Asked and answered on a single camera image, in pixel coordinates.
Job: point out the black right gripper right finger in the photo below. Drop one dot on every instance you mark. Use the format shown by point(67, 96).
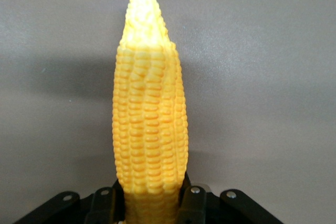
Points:
point(194, 205)

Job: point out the yellow corn cob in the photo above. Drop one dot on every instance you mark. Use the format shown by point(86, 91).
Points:
point(149, 129)

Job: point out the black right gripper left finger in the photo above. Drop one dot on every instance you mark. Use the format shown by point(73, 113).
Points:
point(105, 208)

